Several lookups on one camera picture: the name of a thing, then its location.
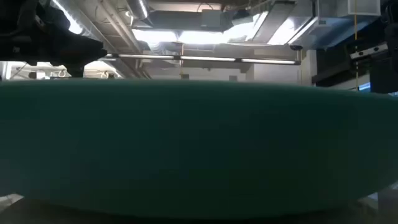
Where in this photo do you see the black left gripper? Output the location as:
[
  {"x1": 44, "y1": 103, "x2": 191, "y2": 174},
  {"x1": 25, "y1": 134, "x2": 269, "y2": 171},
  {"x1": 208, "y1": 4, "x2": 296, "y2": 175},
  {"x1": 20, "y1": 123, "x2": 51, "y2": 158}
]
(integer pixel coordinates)
[{"x1": 0, "y1": 27, "x2": 108, "y2": 78}]

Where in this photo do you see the large teal plastic plate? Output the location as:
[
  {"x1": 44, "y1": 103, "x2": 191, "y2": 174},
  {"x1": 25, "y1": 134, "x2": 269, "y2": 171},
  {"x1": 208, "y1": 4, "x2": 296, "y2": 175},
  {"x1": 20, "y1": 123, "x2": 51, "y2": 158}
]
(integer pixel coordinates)
[{"x1": 0, "y1": 77, "x2": 398, "y2": 220}]

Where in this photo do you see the long ceiling light bar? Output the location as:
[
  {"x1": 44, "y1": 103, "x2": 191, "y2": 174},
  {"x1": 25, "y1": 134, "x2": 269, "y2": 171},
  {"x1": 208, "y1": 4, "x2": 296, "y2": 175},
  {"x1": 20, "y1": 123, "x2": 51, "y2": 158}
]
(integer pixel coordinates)
[{"x1": 104, "y1": 53, "x2": 302, "y2": 67}]

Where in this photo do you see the round silver ventilation duct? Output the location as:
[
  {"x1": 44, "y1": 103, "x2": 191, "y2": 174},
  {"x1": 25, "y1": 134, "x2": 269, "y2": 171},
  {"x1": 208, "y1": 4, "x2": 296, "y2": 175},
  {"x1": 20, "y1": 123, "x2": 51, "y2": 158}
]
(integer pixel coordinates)
[{"x1": 125, "y1": 0, "x2": 150, "y2": 21}]

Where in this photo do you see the rectangular silver ventilation duct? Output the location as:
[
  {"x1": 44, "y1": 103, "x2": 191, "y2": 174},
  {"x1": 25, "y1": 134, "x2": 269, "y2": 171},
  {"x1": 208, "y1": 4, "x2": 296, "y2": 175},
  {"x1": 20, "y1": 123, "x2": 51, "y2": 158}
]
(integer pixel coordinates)
[{"x1": 251, "y1": 0, "x2": 318, "y2": 46}]

